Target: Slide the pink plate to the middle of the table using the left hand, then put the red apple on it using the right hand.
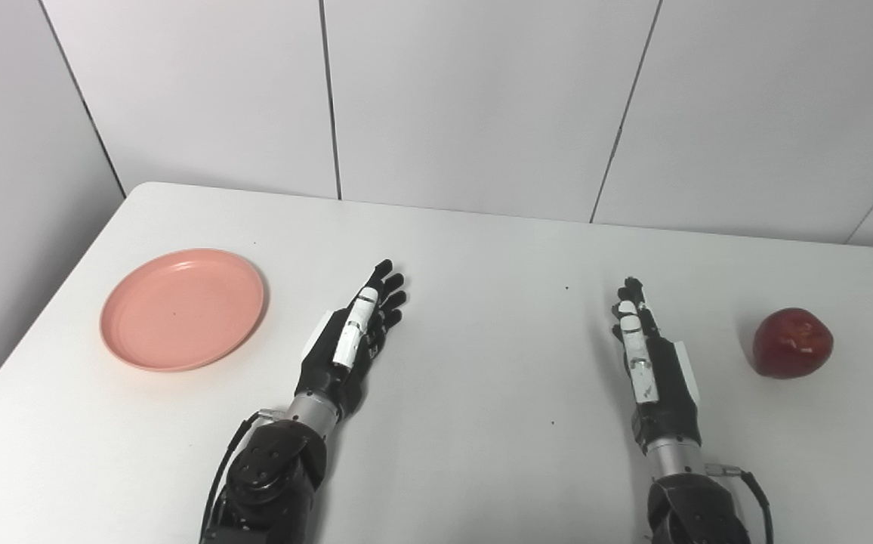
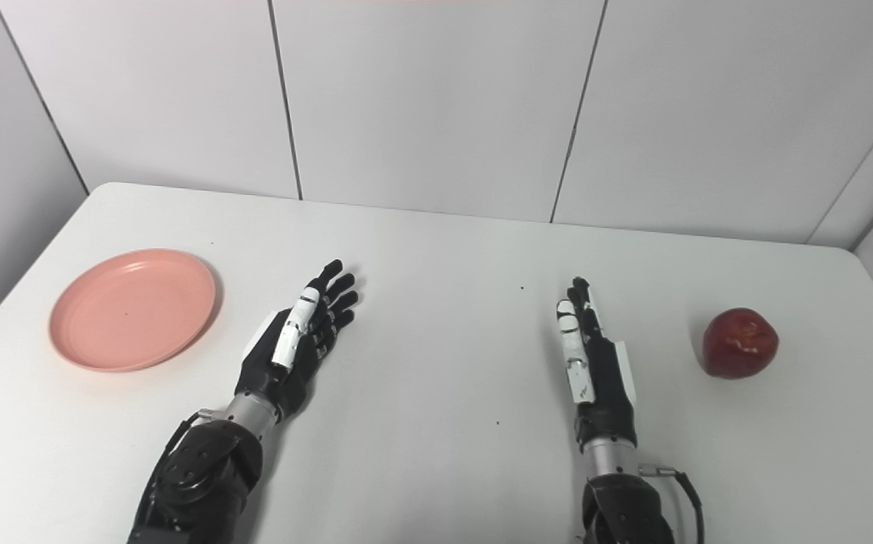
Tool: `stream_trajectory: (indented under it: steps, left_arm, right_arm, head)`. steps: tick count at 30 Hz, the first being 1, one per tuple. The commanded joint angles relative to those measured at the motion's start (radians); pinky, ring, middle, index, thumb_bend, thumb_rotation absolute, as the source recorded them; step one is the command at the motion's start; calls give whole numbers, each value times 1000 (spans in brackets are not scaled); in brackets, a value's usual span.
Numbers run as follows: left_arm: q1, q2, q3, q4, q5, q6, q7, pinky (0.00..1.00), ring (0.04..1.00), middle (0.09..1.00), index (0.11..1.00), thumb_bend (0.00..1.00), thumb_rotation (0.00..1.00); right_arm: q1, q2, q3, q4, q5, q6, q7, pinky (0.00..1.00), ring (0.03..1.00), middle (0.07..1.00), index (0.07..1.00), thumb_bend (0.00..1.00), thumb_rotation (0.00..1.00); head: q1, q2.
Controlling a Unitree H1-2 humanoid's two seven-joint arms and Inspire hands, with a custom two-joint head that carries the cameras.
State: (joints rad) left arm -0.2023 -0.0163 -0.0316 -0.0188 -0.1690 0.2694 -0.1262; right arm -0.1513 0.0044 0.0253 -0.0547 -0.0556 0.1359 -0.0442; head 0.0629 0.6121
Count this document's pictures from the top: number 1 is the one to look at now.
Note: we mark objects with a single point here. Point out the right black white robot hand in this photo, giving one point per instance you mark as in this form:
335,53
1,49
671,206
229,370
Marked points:
667,393

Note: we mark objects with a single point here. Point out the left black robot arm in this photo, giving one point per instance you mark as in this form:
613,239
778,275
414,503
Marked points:
270,476

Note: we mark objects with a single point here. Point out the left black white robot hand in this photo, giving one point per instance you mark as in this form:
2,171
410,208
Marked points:
331,363

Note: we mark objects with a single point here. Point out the red apple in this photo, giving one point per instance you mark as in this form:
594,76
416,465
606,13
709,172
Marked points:
791,344

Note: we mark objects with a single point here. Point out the pink round plate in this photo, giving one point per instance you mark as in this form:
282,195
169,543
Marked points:
182,310

